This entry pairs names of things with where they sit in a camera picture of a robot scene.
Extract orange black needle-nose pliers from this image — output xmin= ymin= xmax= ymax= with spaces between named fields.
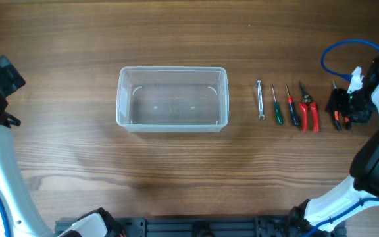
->
xmin=327 ymin=81 xmax=352 ymax=131

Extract red handled cutting pliers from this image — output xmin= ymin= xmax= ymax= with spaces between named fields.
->
xmin=299 ymin=82 xmax=320 ymax=132

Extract clear plastic container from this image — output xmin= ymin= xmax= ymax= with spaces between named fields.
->
xmin=116 ymin=66 xmax=230 ymax=132

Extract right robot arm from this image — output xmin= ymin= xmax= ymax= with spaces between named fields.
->
xmin=282 ymin=57 xmax=379 ymax=236

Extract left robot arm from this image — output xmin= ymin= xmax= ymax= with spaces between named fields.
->
xmin=0 ymin=55 xmax=54 ymax=236

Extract small silver wrench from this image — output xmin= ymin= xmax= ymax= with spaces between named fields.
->
xmin=256 ymin=80 xmax=266 ymax=120

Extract red black handled screwdriver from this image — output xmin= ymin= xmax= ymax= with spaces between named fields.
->
xmin=286 ymin=85 xmax=300 ymax=127

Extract green handled screwdriver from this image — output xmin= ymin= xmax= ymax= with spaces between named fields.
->
xmin=271 ymin=85 xmax=284 ymax=126

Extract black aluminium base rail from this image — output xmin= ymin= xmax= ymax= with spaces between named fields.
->
xmin=54 ymin=215 xmax=347 ymax=237

